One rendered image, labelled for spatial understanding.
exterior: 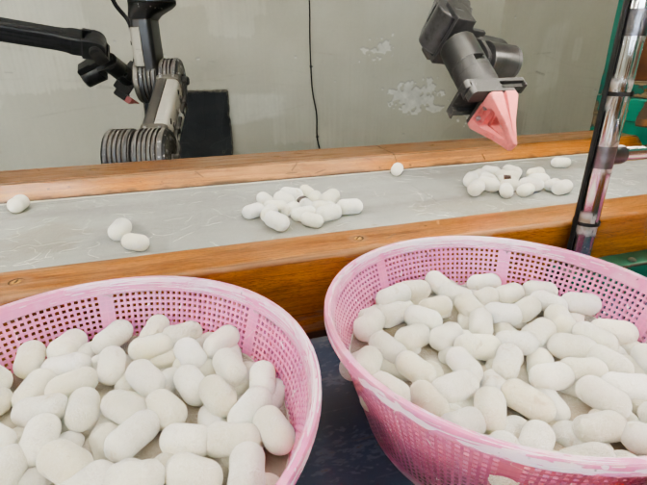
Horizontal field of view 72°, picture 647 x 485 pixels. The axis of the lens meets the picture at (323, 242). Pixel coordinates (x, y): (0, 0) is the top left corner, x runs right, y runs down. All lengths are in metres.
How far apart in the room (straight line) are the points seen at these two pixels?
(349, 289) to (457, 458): 0.16
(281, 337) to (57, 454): 0.14
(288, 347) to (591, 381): 0.20
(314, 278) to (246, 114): 2.27
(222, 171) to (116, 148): 0.29
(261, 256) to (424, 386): 0.19
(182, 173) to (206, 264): 0.36
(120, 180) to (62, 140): 2.01
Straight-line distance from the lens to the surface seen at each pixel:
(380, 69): 2.81
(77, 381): 0.34
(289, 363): 0.31
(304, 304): 0.43
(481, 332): 0.37
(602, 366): 0.36
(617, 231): 0.62
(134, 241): 0.51
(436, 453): 0.28
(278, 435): 0.27
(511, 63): 0.81
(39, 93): 2.75
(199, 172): 0.75
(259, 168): 0.76
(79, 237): 0.60
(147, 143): 0.97
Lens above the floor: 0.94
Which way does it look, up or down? 23 degrees down
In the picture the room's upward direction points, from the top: straight up
